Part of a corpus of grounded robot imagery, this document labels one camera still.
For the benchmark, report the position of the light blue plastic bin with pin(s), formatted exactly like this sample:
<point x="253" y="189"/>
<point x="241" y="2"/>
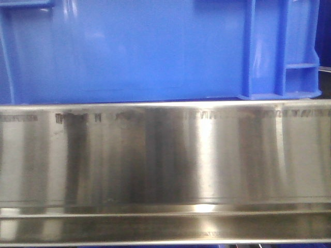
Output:
<point x="132" y="51"/>

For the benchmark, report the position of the dark blue bin upper right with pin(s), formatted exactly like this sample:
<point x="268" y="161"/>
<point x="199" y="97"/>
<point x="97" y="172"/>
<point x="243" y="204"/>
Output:
<point x="322" y="43"/>

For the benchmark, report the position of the stainless steel shelf rail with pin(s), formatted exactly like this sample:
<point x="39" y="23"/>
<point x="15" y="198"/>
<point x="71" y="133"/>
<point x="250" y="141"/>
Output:
<point x="165" y="173"/>

